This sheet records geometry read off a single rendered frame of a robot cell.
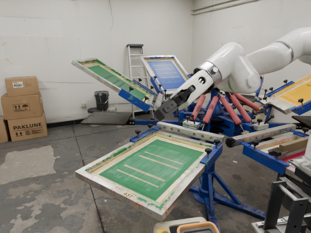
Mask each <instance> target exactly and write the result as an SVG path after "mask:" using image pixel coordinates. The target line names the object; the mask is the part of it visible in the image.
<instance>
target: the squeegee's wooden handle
mask: <svg viewBox="0 0 311 233"><path fill-rule="evenodd" d="M308 139H309V136H308V137H304V138H301V139H297V140H294V141H290V142H287V143H283V144H280V145H279V150H280V151H282V152H285V151H288V152H287V153H290V152H294V151H297V150H300V149H302V148H305V147H307V143H308ZM287 153H286V154H287Z"/></svg>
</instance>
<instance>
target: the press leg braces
mask: <svg viewBox="0 0 311 233"><path fill-rule="evenodd" d="M207 178H208V192H209V206H210V210H208V214H209V218H210V219H217V217H216V214H215V210H214V201H213V189H212V177H211V174H208V176H207ZM214 178H215V179H216V180H217V181H218V182H219V184H220V185H221V186H222V187H223V189H224V190H225V191H226V192H227V194H228V195H229V196H230V197H231V199H232V200H233V202H232V204H234V205H236V206H239V207H241V208H242V207H243V205H244V203H241V202H240V201H239V200H238V199H237V197H236V196H235V195H234V193H233V192H232V191H231V190H230V188H229V187H228V186H227V185H226V183H225V182H224V181H223V180H222V178H220V176H219V175H218V174H217V173H216V172H215V173H214Z"/></svg>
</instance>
